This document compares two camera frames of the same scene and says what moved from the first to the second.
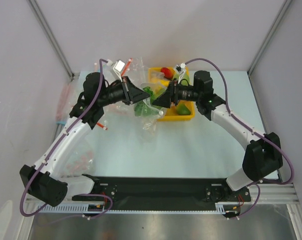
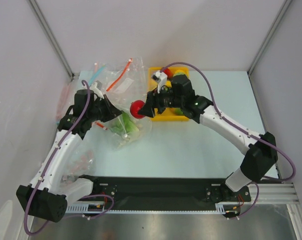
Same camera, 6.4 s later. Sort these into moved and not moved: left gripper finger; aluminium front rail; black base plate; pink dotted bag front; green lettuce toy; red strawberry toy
Moved: left gripper finger; green lettuce toy
Not moved: red strawberry toy; pink dotted bag front; aluminium front rail; black base plate
